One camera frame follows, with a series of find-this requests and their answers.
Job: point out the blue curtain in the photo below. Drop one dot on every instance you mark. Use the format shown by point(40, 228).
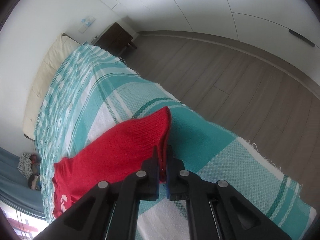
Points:
point(15, 191)

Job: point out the pile of clothes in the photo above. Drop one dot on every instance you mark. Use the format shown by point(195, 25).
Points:
point(29, 166)

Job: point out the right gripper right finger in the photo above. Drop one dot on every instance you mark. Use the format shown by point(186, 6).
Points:
point(216, 210)

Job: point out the teal plaid bed cover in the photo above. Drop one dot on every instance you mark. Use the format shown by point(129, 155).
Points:
point(92, 91)

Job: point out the cream padded headboard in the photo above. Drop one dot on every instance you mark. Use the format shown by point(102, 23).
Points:
point(56, 55)

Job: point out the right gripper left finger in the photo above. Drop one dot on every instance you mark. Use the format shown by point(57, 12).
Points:
point(108, 211)

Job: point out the white wardrobe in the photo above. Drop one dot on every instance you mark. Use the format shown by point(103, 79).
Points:
point(288, 29)

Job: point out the dark wooden nightstand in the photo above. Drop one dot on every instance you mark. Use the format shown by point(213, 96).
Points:
point(115, 39)

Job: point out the red rabbit sweater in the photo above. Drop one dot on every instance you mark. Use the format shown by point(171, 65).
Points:
point(117, 153)

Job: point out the wall switch panel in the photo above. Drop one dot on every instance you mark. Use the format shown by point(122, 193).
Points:
point(86, 23)

